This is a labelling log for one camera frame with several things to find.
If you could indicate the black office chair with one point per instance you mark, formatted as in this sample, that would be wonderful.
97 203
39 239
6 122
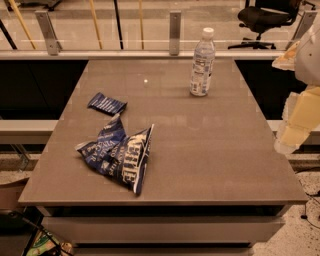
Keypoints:
263 16

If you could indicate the left metal railing bracket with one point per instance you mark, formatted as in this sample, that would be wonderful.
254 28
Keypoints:
53 46

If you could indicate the clear plastic water bottle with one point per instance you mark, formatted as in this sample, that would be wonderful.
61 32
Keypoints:
202 65

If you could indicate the middle metal railing bracket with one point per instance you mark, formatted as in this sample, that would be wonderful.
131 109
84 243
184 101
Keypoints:
174 32

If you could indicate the large blue chip bag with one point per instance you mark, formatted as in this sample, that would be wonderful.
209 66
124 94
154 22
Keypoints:
116 155

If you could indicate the green snack bag on floor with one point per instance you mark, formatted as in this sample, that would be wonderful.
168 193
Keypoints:
46 244

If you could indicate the metal railing bracket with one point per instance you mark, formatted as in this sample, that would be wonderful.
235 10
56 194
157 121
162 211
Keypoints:
306 21
174 32
53 46

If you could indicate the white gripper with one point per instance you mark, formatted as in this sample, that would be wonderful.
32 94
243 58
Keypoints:
309 61

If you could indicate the small blue snack packet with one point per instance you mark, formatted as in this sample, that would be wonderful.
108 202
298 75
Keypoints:
106 105

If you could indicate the right metal railing bracket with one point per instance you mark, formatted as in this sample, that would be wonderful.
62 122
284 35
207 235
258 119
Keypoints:
306 21

